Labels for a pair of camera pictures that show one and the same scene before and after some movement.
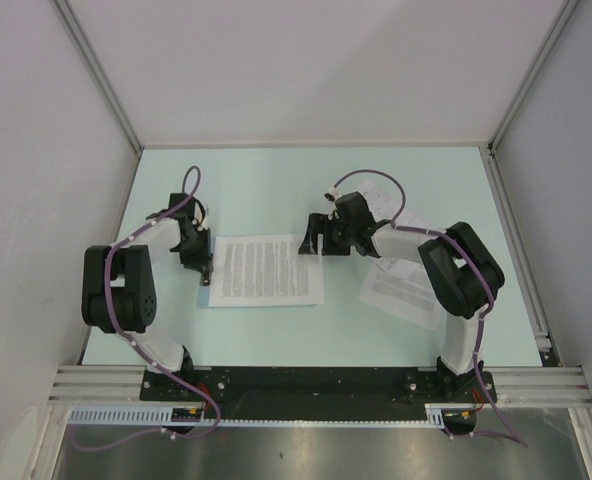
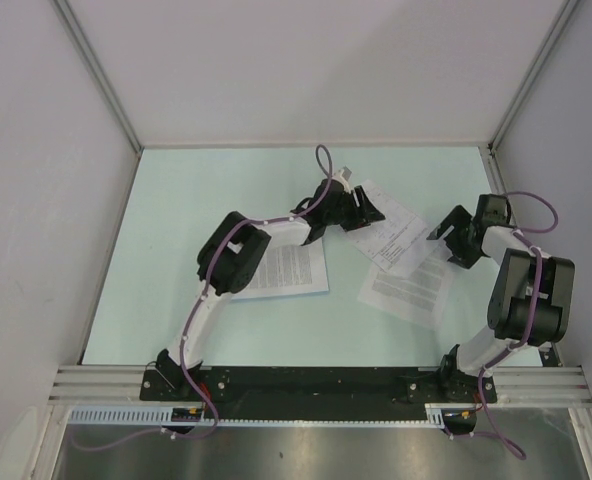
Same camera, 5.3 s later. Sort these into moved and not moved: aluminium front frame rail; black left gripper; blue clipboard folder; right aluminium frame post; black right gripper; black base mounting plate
Moved: black left gripper; black right gripper; blue clipboard folder
Not moved: right aluminium frame post; black base mounting plate; aluminium front frame rail
